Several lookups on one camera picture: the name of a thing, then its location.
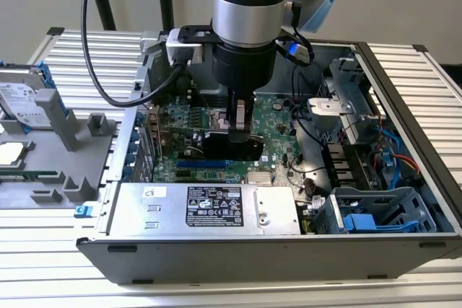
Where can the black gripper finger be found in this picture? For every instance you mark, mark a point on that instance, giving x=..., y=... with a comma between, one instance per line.
x=241, y=120

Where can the CPU socket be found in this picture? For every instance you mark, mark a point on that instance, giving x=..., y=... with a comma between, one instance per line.
x=219, y=120

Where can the green motherboard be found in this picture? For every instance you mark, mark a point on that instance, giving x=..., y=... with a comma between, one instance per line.
x=274, y=135

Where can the round coin battery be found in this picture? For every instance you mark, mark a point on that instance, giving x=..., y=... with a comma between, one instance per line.
x=276, y=106

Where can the silver chipset heatsink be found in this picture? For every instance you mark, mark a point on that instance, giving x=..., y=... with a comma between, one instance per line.
x=260, y=178

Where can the blue expansion slot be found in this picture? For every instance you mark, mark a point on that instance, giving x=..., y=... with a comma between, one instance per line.
x=198, y=165

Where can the short black expansion slot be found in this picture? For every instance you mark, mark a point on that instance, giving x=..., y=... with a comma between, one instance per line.
x=189, y=174

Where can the blue slot clip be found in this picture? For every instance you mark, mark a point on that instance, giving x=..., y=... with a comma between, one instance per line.
x=127, y=172
x=135, y=136
x=132, y=148
x=130, y=161

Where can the silver power supply unit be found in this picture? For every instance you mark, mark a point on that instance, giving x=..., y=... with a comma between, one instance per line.
x=173, y=214

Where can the grey disk bay cage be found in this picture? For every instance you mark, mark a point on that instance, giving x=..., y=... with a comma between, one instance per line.
x=325, y=218

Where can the grey open PC case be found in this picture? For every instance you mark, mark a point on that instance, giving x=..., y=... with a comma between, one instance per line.
x=252, y=261

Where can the grey parts rack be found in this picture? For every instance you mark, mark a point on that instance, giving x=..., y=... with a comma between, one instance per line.
x=90, y=156

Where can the blue disk bay carrier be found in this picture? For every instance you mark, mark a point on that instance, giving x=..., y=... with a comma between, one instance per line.
x=359, y=223

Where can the black table corner cap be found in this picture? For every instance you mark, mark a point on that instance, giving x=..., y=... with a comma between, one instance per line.
x=420, y=48
x=56, y=31

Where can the small blue table clamp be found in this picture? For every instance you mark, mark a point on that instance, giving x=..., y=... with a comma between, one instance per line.
x=83, y=211

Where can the green RAM stick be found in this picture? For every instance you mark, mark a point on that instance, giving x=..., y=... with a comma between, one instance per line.
x=25, y=173

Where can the hard disk in blue carrier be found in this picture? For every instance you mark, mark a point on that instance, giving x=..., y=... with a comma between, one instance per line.
x=18, y=106

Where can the silver CPU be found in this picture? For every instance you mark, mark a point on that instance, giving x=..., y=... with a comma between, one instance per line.
x=11, y=154

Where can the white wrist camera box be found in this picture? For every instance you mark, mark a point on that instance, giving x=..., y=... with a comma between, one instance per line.
x=180, y=46
x=301, y=52

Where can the silver metal drive bracket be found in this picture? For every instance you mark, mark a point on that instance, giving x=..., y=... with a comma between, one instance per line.
x=328, y=107

